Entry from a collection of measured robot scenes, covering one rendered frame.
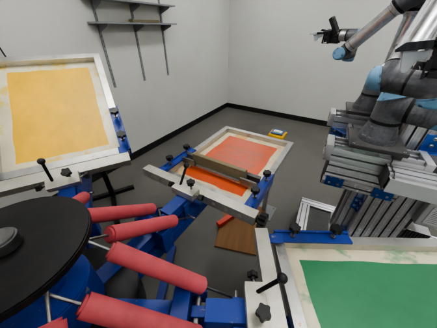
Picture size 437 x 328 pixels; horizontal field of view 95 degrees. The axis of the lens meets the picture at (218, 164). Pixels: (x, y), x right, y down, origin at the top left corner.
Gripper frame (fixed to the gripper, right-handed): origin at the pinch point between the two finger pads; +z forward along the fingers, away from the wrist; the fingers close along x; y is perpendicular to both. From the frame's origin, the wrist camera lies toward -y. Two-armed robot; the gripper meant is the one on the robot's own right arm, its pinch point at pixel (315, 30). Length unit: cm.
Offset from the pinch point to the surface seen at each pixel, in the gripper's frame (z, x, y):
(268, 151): -23, -74, 63
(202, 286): -74, -163, 39
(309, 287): -93, -133, 55
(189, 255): -2, -149, 149
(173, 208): -39, -155, 43
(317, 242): -86, -118, 52
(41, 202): -42, -187, 10
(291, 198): -13, -16, 167
